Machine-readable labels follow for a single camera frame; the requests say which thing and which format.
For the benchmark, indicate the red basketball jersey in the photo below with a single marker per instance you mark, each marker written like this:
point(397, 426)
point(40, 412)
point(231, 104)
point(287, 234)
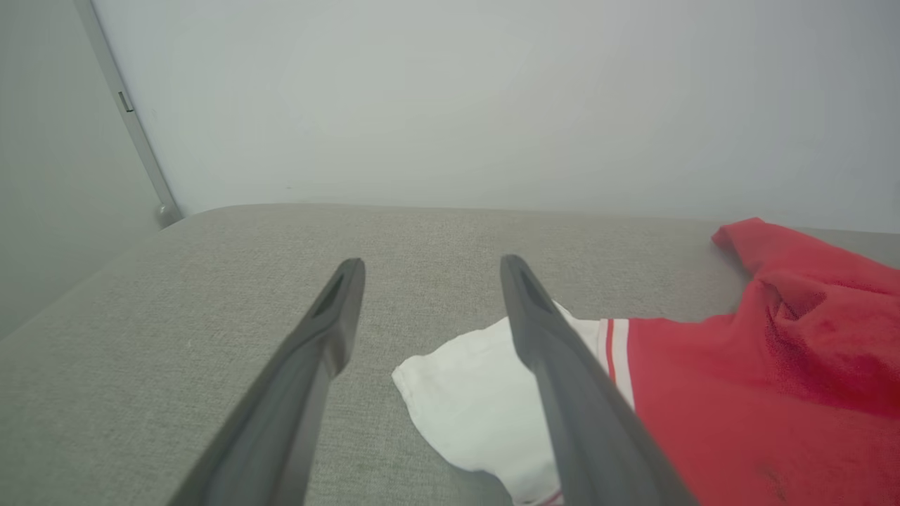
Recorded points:
point(738, 393)

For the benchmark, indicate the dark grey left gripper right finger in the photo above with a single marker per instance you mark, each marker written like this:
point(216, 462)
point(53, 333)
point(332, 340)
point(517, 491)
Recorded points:
point(590, 436)

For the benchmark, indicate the grey metal wall strip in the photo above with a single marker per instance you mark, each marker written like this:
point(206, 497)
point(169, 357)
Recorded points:
point(133, 119)

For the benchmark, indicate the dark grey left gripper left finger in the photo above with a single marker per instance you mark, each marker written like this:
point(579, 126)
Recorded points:
point(281, 422)

